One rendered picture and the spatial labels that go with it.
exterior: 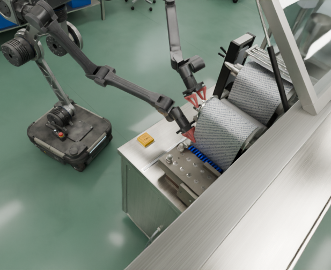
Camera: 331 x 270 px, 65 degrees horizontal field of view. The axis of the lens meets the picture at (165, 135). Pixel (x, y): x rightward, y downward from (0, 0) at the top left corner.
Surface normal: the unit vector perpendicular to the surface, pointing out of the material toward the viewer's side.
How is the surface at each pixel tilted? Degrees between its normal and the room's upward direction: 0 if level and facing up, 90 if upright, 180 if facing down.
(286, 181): 0
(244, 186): 0
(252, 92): 92
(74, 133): 0
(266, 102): 92
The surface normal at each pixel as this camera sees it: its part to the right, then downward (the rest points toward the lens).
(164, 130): 0.11, -0.63
